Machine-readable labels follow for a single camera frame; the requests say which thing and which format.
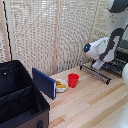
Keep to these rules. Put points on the white small bowl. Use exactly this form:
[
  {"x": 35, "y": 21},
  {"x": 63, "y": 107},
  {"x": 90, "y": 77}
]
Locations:
[{"x": 62, "y": 88}]

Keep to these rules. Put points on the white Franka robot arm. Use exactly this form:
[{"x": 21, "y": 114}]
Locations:
[{"x": 110, "y": 43}]

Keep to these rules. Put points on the black fabric storage box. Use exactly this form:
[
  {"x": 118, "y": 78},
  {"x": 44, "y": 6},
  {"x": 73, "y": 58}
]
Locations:
[{"x": 20, "y": 96}]

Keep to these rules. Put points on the black toaster oven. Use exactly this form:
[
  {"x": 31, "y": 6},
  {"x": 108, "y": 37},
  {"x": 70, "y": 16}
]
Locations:
[{"x": 116, "y": 65}]

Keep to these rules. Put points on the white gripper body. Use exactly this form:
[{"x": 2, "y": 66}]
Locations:
[{"x": 97, "y": 64}]

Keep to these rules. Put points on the red plastic cup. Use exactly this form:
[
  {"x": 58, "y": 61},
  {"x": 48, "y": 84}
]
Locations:
[{"x": 73, "y": 80}]

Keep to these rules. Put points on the yellow food piece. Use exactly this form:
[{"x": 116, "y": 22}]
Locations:
[
  {"x": 61, "y": 86},
  {"x": 58, "y": 82}
]

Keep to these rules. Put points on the dark blue book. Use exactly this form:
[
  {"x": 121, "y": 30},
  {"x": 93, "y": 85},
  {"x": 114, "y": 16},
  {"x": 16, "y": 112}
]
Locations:
[{"x": 44, "y": 82}]

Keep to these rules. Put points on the beige woven folding screen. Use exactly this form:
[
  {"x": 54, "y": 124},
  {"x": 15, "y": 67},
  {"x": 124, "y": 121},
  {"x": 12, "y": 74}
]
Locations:
[{"x": 33, "y": 33}]

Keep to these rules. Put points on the thin black pole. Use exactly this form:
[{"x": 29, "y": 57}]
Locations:
[{"x": 6, "y": 30}]

